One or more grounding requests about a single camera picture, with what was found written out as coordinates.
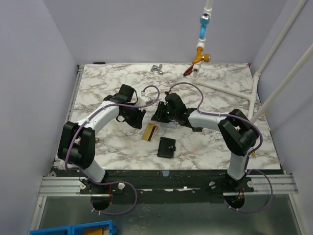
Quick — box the gold credit card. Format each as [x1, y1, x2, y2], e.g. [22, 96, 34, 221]
[142, 123, 158, 142]

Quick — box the black leather card holder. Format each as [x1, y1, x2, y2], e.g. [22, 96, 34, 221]
[157, 137, 176, 159]

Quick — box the silver grey credit card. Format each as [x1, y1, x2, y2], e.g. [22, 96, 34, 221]
[160, 122, 177, 129]

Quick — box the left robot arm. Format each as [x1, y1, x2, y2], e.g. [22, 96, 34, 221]
[57, 84, 146, 193]

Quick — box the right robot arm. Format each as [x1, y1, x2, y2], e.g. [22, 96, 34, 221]
[151, 93, 262, 192]

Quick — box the small black card stack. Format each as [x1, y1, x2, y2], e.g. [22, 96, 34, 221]
[192, 127, 203, 132]

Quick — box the silver metal clamp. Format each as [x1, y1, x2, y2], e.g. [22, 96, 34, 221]
[151, 64, 163, 75]

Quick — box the orange pipe valve fitting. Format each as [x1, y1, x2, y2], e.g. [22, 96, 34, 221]
[192, 47, 211, 64]

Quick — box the blue plastic bin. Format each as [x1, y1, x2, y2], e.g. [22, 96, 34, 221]
[29, 220, 117, 235]

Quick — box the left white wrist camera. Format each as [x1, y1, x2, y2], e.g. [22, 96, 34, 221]
[136, 91, 153, 106]

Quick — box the red handled tool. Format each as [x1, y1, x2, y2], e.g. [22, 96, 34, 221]
[183, 65, 194, 76]

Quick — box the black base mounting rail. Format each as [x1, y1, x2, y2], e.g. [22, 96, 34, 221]
[80, 170, 254, 205]

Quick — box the white PVC pipe frame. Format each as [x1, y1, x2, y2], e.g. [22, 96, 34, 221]
[192, 0, 313, 123]

